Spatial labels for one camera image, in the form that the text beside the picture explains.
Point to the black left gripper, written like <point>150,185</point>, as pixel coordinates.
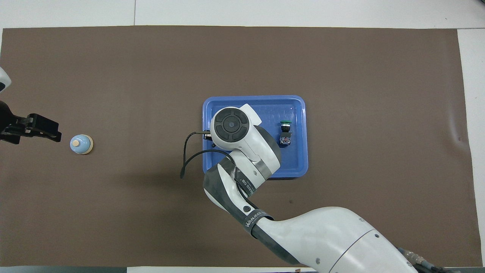
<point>38,123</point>

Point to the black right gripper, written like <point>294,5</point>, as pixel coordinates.
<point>208,136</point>

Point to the light blue call bell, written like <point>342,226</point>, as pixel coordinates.
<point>81,145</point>

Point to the green push button switch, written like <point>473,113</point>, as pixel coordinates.
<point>285,134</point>

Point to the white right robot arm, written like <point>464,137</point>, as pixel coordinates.
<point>322,235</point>

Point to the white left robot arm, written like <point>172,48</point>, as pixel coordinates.
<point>3,79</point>

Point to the blue plastic tray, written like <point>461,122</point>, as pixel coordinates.
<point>295,163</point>

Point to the brown table mat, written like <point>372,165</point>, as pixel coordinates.
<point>113,208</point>

